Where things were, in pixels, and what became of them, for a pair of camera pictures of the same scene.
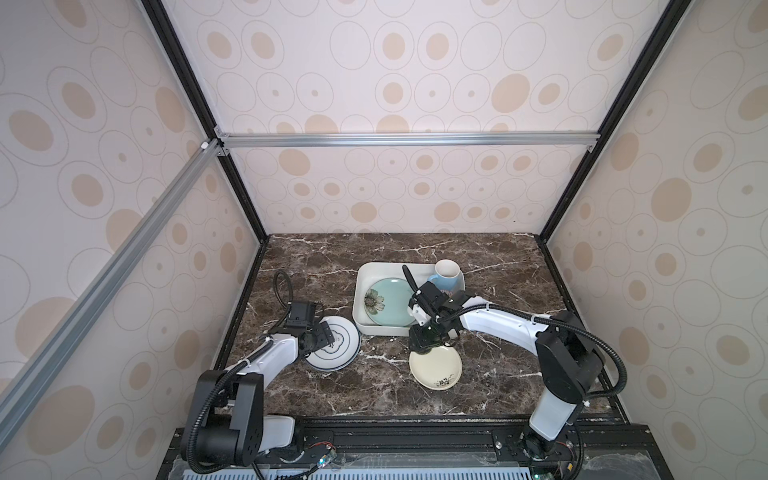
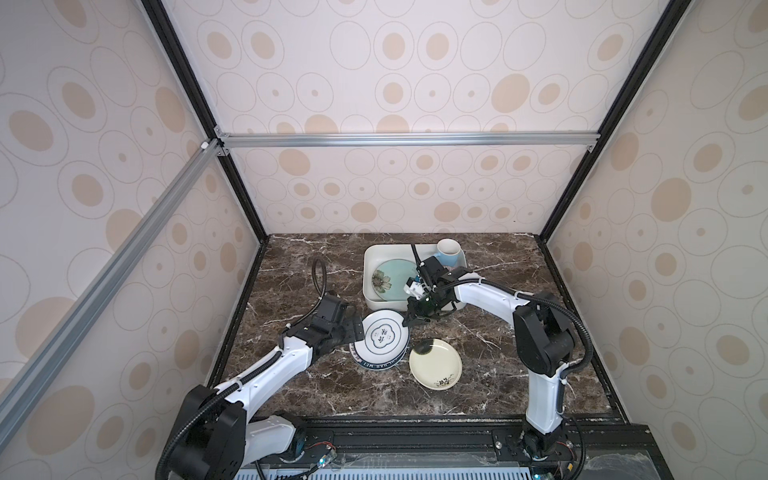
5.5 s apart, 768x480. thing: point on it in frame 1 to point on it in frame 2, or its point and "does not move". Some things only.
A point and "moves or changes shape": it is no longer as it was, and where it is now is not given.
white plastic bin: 368,273 moves or changes shape
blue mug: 446,276 moves or changes shape
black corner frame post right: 618,115 does not move
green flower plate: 386,302 moves or changes shape
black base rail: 613,448 does not move
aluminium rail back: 412,138 does not move
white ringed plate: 343,351 moves or changes shape
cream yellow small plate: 437,369 does not move
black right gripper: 417,343 to 413,314
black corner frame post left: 187,74 does not move
